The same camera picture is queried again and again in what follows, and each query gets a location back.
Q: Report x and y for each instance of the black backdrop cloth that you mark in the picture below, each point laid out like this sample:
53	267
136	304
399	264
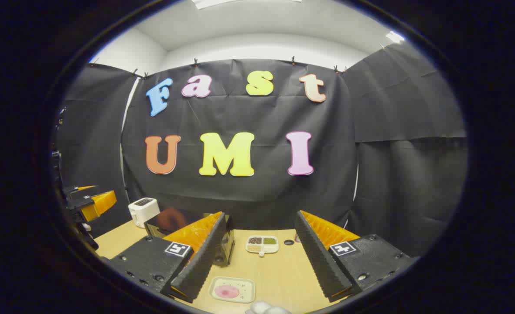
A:
266	196

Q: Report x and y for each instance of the white tray with pink food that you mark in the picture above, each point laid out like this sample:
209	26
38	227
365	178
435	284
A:
231	290

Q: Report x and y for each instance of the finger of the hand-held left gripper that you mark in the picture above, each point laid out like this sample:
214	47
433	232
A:
98	205
85	188

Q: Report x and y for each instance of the black electric oven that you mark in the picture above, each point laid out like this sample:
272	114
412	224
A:
157	226

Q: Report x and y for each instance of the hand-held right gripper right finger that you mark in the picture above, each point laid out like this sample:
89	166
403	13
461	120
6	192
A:
318	257

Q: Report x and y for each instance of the ceiling light panel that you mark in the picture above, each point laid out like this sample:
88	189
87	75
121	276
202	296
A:
213	3
394	37

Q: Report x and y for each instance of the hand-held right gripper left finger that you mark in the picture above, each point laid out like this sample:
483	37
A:
200	261

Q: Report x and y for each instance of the white toaster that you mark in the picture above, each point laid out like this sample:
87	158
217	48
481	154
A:
144	211

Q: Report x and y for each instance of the white divided dish with grains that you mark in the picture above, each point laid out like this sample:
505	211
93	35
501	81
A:
261	245

